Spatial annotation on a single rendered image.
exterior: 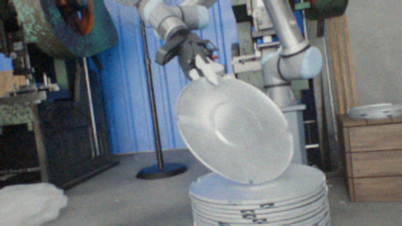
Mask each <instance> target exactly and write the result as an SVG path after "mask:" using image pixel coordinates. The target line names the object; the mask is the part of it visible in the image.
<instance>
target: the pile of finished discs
mask: <svg viewBox="0 0 402 226"><path fill-rule="evenodd" d="M401 115H402V103H397V104H394V105H393V104H376V105H370V106H360V107H356V108H353V109H349V117H350V118H388V117H387V116H389V117H395V116H401Z"/></svg>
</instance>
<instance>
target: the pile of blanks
mask: <svg viewBox="0 0 402 226"><path fill-rule="evenodd" d="M327 193H328V190H327V185H326V184H325V182H324V184H323V185H321V187H320V188H318V189H316V190H315V191H312V192H311V193H308V194H307V195H303V196H300V197H298V198H292V199H288V200H286V201H282V202H271V203H266V204H258V205H237V204H234V205H233V206H232V205H223V204H217V203H212V202H204V201H203V200H200V199H197V198H195V197H194V196H193V195H192V194H191V193H190V192H189V196H190V198H191V200H192V212H193V220H194V224H195V226H330V222H331V219H330V208H329V206H328V200H327Z"/></svg>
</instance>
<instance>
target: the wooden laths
mask: <svg viewBox="0 0 402 226"><path fill-rule="evenodd" d="M327 22H328V27H329V33H330V44H331V52H332V57H333V62H334V76H335V81H336V87H337V97H338V106H339V111H340V114H342V113H344V112H343V102H342V93H341V87H340V78H339V73H338V63H337V53H336V48H335V43H334V34H333V24H332V19H331V21H330V18H327ZM334 22H335V27H336V37H337V42H338V51H339V56H340V65H341V71H342V81H343V90H344V95H345V104H346V113H349V109H350V104H349V91H348V86H347V81H346V71H345V61H344V56H343V52H342V37H341V32H340V27H339V22H338V17H335V19H334ZM342 25H343V31H344V35H345V49H346V54H347V59H348V64H349V77H350V82H351V87H352V93H353V106H354V107H355V108H356V107H359V106H358V101H357V96H356V87H355V78H354V73H353V63H352V54H351V49H350V44H349V35H348V25H347V20H346V15H345V13H344V15H343V16H342ZM322 39H323V48H324V59H325V64H326V69H327V78H328V89H329V94H330V99H331V114H332V118H333V123H334V138H335V141H338V134H337V129H336V124H335V118H334V104H333V99H332V94H331V80H330V74H329V69H328V64H327V50H326V45H325V39H324V35H323V37H322Z"/></svg>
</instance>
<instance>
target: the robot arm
mask: <svg viewBox="0 0 402 226"><path fill-rule="evenodd" d="M217 1H219V0H185V1H183V2H182V3H181V4H180V5H167V4H166V3H165V2H164V1H162V0H151V1H150V2H148V4H147V5H146V6H145V8H144V16H145V19H146V20H147V21H148V24H149V25H150V26H152V28H153V31H154V33H155V36H156V38H158V39H159V40H161V41H164V42H165V44H163V45H162V46H161V47H159V48H158V50H157V52H156V54H155V63H157V64H159V65H161V66H162V67H164V65H165V64H167V63H168V62H170V60H172V59H173V58H174V57H178V58H177V59H178V63H179V65H180V66H181V69H182V72H183V73H184V74H185V76H186V78H187V79H188V80H189V81H190V82H192V81H193V80H195V79H198V78H201V77H203V76H206V77H207V78H208V79H209V81H210V82H212V83H213V84H215V85H216V86H218V80H217V76H216V73H218V72H220V71H223V70H224V68H223V66H222V65H220V64H218V63H213V62H212V59H213V51H219V50H218V48H217V47H216V46H215V45H214V44H213V43H212V42H211V41H210V40H209V39H201V38H200V37H199V36H198V35H197V34H196V33H195V32H190V31H198V30H203V29H204V28H206V27H207V25H208V24H209V22H210V15H209V13H208V9H209V8H210V7H211V6H213V4H215V3H216V2H217ZM261 1H262V2H263V5H264V7H265V10H266V11H267V14H268V16H269V19H270V20H271V23H272V25H273V27H274V30H275V32H276V34H277V38H278V39H279V41H280V45H281V46H282V51H275V52H272V53H269V54H265V55H264V56H263V57H262V58H261V73H262V78H263V84H264V90H265V91H264V94H265V95H266V96H267V97H268V98H269V99H271V100H272V102H273V103H274V104H275V105H276V106H277V107H278V108H284V107H289V106H293V105H298V102H297V98H296V96H295V95H294V91H293V89H292V88H291V81H292V80H302V79H309V78H313V77H316V76H317V75H318V74H319V72H320V71H321V68H322V67H321V65H322V56H321V52H320V51H319V50H318V49H317V48H315V47H311V45H310V44H309V41H308V40H305V39H303V37H302V33H301V32H300V30H299V26H298V24H297V23H296V19H295V17H294V14H293V13H292V10H291V7H290V6H289V2H288V0H261ZM208 43H210V44H211V45H212V46H213V47H214V48H211V47H210V46H209V45H208ZM207 47H209V48H210V49H208V48H207Z"/></svg>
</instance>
